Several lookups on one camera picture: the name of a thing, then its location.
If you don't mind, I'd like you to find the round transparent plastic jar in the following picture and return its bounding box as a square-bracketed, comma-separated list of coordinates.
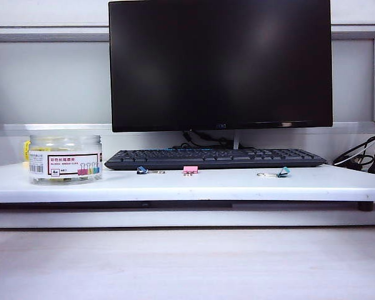
[27, 134, 103, 186]

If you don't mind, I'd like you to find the black computer keyboard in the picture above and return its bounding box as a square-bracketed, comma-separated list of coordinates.
[103, 148, 328, 171]

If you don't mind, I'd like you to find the white desk riser board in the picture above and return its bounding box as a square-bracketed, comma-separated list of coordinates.
[0, 161, 375, 204]

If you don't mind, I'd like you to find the blue binder clip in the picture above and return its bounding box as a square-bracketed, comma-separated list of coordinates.
[136, 166, 166, 175]

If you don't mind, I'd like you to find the black computer monitor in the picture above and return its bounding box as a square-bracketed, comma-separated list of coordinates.
[108, 0, 334, 133]

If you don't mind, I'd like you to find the teal binder clip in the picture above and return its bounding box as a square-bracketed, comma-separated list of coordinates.
[256, 166, 292, 179]

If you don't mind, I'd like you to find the black monitor cable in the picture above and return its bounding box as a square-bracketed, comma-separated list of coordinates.
[171, 130, 235, 149]

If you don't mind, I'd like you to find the white cable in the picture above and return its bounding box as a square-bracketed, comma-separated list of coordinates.
[334, 134, 375, 165]

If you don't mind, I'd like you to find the black looped power cable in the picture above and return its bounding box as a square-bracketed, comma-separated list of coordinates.
[332, 131, 375, 166]

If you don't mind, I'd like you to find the grey partition rail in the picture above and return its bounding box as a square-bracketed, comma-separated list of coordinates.
[0, 24, 375, 43]

